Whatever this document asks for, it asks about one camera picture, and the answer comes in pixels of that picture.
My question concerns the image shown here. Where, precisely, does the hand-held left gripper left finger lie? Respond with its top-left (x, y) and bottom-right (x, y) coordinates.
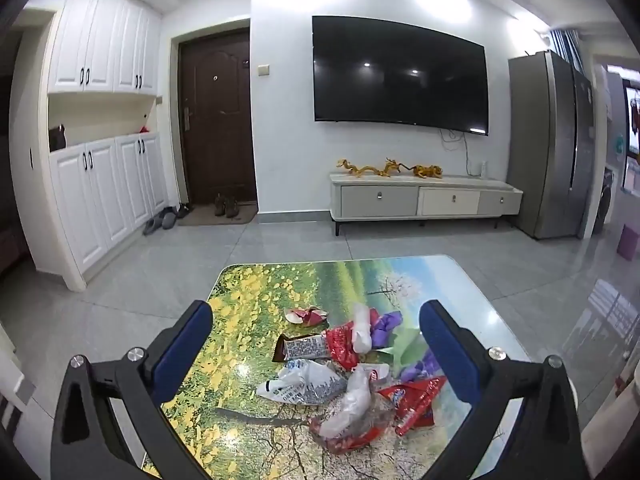
top-left (50, 300), bottom-right (214, 480)

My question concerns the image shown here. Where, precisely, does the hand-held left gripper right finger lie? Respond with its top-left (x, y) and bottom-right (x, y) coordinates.
top-left (419, 300), bottom-right (584, 480)

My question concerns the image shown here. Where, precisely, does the purple wrapper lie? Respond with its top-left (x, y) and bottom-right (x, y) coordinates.
top-left (399, 350), bottom-right (442, 383)
top-left (369, 311), bottom-right (404, 348)

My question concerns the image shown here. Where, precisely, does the white printed plastic bag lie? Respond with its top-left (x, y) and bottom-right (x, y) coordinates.
top-left (256, 359), bottom-right (348, 407)

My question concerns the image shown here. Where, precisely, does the green wrapper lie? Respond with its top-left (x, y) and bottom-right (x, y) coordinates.
top-left (390, 327), bottom-right (432, 367)

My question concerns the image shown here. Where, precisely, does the large red snack wrapper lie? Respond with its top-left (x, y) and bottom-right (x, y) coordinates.
top-left (376, 376), bottom-right (448, 437)

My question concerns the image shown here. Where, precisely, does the small red label wrapper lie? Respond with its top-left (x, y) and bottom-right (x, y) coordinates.
top-left (356, 364), bottom-right (391, 383)

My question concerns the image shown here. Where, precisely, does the white plastic wrapper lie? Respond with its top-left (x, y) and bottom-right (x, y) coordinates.
top-left (351, 304), bottom-right (381, 355)

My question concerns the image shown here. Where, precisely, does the red crumpled wrapper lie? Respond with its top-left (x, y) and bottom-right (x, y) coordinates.
top-left (322, 324), bottom-right (362, 370)

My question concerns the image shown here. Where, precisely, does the clear plastic bag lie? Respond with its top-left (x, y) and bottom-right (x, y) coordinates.
top-left (315, 366), bottom-right (383, 443)

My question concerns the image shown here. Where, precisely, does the brown and white wrapper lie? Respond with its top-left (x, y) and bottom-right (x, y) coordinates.
top-left (272, 334), bottom-right (332, 363)

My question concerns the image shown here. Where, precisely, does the red and white wrapper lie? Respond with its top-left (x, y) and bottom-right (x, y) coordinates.
top-left (284, 306), bottom-right (331, 328)

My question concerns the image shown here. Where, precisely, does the brown doormat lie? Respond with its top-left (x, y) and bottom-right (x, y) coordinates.
top-left (179, 203), bottom-right (259, 226)

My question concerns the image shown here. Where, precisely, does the red wrapper with clear film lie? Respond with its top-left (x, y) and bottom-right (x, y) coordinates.
top-left (307, 415), bottom-right (396, 456)

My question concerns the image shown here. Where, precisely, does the white television stand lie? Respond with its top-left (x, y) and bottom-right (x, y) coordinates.
top-left (328, 171), bottom-right (524, 237)

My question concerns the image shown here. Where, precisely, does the white shoe cabinet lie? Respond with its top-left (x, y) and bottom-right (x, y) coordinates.
top-left (29, 0), bottom-right (172, 292)

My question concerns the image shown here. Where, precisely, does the purple plastic bin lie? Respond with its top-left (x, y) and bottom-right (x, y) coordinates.
top-left (616, 225), bottom-right (640, 261)

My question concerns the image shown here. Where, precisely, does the brown entrance door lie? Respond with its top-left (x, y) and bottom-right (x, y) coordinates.
top-left (177, 30), bottom-right (259, 207)

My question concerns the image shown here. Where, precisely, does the grey refrigerator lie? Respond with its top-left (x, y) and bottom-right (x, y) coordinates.
top-left (507, 51), bottom-right (597, 241)

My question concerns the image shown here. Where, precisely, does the blue striped curtain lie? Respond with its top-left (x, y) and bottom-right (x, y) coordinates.
top-left (546, 30), bottom-right (587, 74)

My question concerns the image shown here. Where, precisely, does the white television cable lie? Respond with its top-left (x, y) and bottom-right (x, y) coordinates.
top-left (440, 127), bottom-right (474, 176)

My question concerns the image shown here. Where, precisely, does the black wall television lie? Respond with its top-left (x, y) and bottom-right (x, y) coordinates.
top-left (312, 15), bottom-right (490, 137)

